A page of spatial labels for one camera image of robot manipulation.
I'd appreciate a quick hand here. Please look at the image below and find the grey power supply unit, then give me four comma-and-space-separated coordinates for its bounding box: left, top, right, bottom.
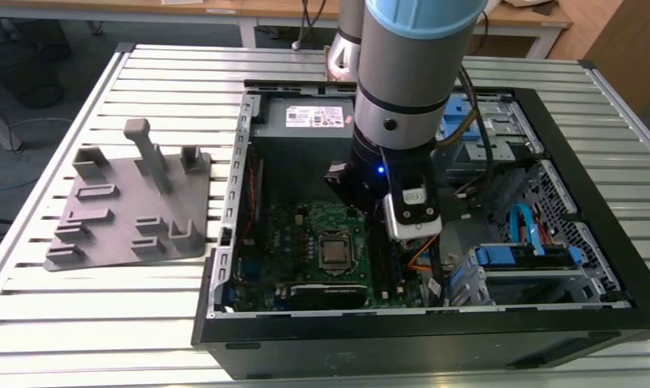
248, 96, 359, 203

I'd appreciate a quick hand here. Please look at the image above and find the CPU socket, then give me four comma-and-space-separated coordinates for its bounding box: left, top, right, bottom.
314, 228, 363, 278

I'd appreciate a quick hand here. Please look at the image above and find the silver CPU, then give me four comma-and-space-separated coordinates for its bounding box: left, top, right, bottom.
318, 241, 354, 264

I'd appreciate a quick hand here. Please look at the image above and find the green motherboard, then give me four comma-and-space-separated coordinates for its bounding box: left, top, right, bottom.
235, 200, 428, 312

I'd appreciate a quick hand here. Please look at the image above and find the blue drive bay latch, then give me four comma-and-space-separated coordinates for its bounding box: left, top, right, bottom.
442, 95, 486, 142

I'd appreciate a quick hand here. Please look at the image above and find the metal drive cage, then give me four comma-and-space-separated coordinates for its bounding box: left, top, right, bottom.
432, 95, 546, 187

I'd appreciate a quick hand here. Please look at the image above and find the black graphics card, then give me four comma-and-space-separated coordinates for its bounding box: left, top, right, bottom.
286, 282, 370, 310

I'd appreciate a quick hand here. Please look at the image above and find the hard disk in blue carrier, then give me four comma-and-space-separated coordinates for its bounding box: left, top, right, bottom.
475, 242, 584, 271

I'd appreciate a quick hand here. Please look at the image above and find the metal disk bay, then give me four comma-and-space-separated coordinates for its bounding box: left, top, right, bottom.
446, 246, 623, 306

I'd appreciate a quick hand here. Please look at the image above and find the black open PC case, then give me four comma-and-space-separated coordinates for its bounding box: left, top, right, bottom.
188, 78, 650, 381

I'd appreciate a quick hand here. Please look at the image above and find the grey parts rack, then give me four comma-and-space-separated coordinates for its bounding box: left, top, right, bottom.
43, 117, 214, 272

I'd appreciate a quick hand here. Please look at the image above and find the wooden cabinet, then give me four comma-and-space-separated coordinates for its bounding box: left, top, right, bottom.
548, 0, 650, 118

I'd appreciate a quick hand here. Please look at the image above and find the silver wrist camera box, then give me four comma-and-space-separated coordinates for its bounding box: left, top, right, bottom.
382, 185, 446, 243

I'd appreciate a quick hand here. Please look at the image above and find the black cable bundle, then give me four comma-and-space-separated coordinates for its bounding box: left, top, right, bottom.
443, 159, 536, 221

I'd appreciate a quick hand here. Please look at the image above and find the orange wire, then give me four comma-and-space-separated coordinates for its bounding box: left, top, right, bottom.
408, 234, 440, 272

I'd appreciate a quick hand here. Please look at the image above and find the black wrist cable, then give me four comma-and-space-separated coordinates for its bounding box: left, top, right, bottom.
454, 66, 496, 162

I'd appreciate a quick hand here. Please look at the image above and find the blue flat wire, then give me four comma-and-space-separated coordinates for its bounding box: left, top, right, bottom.
507, 204, 546, 255

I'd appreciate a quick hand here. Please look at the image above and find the black cable with plug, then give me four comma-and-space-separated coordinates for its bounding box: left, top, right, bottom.
291, 0, 330, 52

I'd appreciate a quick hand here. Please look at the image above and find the wooden desk white frame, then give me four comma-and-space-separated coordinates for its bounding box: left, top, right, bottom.
475, 0, 574, 61
0, 0, 342, 49

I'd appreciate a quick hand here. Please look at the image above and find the blue floor cable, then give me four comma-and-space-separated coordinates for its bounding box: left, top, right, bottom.
0, 116, 74, 194

